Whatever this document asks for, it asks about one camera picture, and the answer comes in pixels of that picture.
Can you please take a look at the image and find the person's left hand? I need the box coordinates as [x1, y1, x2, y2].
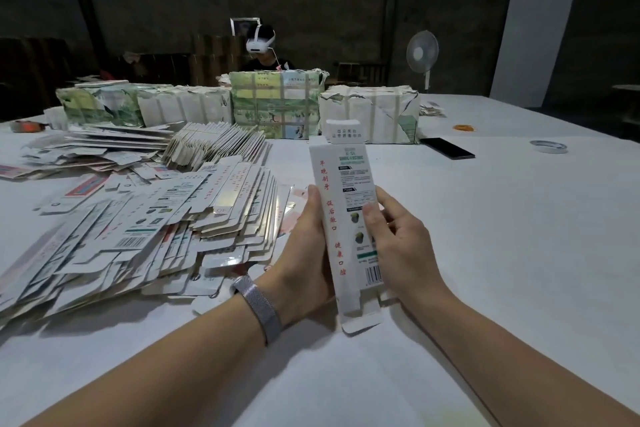
[260, 184, 337, 328]

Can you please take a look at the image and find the person's right hand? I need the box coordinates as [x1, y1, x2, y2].
[362, 186, 453, 315]

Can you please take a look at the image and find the toothbrush carton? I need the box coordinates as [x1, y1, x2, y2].
[308, 119, 393, 335]

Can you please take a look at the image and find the fanned stack of white cartons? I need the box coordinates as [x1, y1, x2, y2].
[163, 121, 271, 167]

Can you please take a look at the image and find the pile of cartons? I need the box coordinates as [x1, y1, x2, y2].
[0, 121, 306, 328]

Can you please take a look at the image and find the person's right forearm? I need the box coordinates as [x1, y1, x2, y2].
[405, 282, 640, 427]

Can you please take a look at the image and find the person's left forearm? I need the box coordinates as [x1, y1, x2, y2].
[25, 296, 271, 427]

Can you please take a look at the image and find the grey band wristwatch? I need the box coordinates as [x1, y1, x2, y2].
[230, 276, 283, 346]

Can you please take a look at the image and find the black smartphone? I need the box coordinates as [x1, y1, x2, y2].
[419, 137, 477, 161]

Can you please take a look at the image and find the green printed wrapped bundle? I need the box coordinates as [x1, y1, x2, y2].
[228, 68, 329, 141]

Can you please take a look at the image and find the white tape roll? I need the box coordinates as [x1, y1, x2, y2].
[530, 139, 568, 155]

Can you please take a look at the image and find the dark wooden chair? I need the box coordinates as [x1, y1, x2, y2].
[335, 61, 386, 85]

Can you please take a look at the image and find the white standing fan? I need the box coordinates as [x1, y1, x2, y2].
[406, 29, 440, 91]

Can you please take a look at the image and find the row of white wrapped bundles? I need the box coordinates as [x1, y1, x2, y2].
[55, 81, 233, 129]

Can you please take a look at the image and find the white board panel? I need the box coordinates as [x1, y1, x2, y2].
[489, 0, 578, 109]

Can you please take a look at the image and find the cluttered side table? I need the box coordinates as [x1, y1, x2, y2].
[612, 81, 640, 127]

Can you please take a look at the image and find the white strapped wrapped bundle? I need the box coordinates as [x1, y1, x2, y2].
[318, 84, 421, 145]

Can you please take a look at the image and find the white head-mounted camera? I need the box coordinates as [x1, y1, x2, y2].
[232, 18, 276, 53]

